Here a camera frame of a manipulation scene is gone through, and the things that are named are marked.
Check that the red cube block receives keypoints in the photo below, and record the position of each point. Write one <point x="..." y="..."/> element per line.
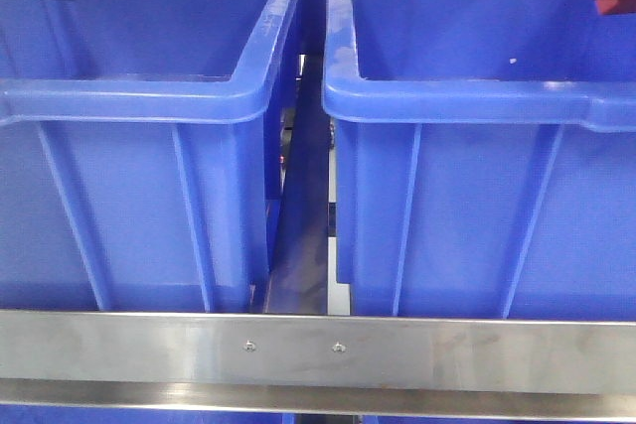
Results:
<point x="615" y="7"/>

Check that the blue plastic bin left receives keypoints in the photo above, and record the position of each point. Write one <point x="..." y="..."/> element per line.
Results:
<point x="140" y="144"/>

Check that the blue plastic bin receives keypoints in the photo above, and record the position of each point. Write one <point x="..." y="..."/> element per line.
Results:
<point x="140" y="144"/>
<point x="485" y="158"/>

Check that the blue plastic bin right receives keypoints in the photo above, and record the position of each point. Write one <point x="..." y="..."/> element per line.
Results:
<point x="485" y="158"/>

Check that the steel shelf front rail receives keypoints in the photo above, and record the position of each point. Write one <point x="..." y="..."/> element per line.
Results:
<point x="526" y="370"/>

